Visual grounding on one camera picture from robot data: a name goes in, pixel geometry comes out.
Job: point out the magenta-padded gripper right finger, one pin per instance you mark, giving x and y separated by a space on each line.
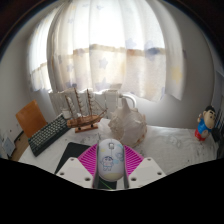
140 166

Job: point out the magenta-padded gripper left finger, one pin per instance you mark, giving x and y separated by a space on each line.
83 166

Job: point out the white cartoon-print computer mouse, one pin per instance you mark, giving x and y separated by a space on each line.
110 160

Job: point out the black mouse pad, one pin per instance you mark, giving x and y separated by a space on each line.
71 151

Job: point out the white printed tablecloth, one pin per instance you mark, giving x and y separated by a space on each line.
173 146

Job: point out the large white conch shell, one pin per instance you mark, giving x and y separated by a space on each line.
128 125

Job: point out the wooden model sailing ship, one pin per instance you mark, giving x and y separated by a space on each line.
85 120

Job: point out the black keyboard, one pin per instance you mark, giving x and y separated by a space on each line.
48 135

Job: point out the white radiator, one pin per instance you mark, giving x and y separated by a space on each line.
60 101

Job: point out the orange wooden chair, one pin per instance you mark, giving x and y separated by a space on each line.
30 118

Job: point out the cartoon boy figure clock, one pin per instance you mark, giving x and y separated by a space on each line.
204 125

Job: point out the white star-print curtain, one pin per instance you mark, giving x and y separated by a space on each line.
110 50

